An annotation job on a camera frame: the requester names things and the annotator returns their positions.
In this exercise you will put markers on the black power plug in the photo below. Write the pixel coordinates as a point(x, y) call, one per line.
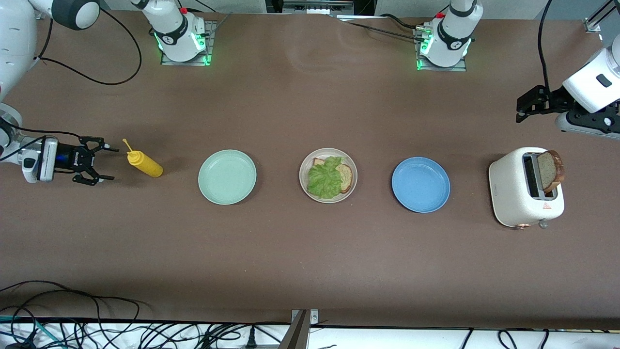
point(251, 340)

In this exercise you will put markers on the brown toast bread slice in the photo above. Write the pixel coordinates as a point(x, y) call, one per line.
point(547, 172)
point(346, 178)

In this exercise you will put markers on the small silver bracket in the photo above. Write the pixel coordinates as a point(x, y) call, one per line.
point(314, 317)

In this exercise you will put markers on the black left camera bracket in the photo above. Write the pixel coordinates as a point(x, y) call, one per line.
point(593, 118)

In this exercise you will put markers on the blue plate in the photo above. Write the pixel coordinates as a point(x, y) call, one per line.
point(420, 184)

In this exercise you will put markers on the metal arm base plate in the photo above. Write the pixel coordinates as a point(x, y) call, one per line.
point(212, 39)
point(462, 67)

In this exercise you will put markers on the green lettuce leaf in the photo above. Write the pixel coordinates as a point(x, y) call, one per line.
point(325, 182)

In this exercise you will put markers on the beige plate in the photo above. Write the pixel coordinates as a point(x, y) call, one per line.
point(304, 177)

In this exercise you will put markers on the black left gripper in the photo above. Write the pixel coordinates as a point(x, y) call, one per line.
point(554, 99)

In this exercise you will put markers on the aluminium frame profile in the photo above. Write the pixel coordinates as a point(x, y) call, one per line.
point(592, 24)

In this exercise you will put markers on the silver aluminium rail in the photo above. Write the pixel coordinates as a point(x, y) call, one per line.
point(315, 7)

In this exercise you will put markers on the flat silver strip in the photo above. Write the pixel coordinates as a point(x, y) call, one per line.
point(358, 18)

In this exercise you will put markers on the yellow squeeze bottle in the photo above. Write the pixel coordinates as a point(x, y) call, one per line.
point(145, 165)

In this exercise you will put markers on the white toaster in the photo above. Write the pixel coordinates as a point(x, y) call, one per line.
point(508, 189)

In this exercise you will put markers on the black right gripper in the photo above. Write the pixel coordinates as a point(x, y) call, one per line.
point(71, 158)

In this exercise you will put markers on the grey metal post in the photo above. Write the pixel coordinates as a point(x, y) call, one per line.
point(296, 337)

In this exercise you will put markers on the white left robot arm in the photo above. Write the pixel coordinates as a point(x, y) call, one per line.
point(453, 34)

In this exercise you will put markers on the mint green plate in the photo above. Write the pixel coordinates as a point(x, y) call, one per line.
point(226, 177)

